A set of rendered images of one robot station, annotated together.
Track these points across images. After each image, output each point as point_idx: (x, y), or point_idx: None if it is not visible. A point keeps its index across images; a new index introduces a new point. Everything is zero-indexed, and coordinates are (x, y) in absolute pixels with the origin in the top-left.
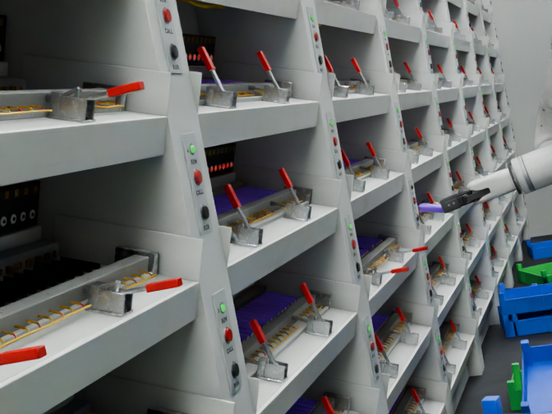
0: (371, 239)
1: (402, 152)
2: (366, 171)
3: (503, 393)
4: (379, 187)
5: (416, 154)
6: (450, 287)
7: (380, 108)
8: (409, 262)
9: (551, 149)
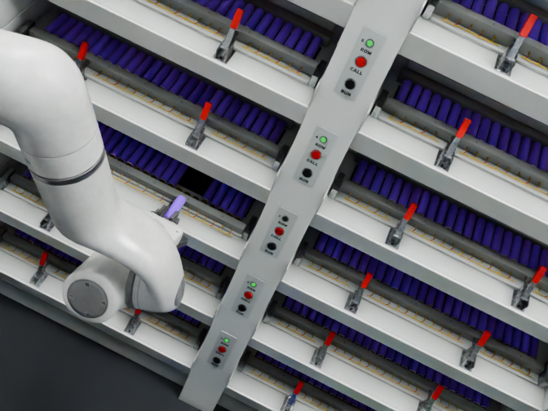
0: (234, 205)
1: (278, 171)
2: (249, 146)
3: None
4: (127, 121)
5: (504, 282)
6: (408, 409)
7: (249, 93)
8: (186, 236)
9: (97, 254)
